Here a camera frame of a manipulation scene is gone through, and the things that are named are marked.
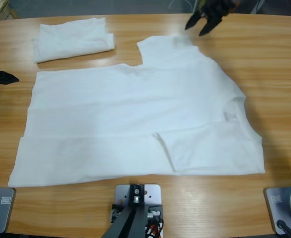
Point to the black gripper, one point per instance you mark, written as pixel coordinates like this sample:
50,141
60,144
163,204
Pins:
217,8

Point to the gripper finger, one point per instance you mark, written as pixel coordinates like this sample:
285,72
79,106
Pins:
0,76

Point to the white t-shirt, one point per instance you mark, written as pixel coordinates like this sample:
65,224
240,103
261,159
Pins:
135,124

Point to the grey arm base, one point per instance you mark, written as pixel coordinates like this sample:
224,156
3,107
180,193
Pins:
4,210
279,205

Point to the folded white cloth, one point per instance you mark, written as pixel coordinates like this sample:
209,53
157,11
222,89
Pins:
71,39

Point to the orange clamp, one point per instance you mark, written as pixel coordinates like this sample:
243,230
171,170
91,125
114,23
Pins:
154,226

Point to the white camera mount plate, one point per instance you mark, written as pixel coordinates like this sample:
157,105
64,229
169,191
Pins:
152,196

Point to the dark camera post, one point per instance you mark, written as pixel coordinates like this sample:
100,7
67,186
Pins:
125,223

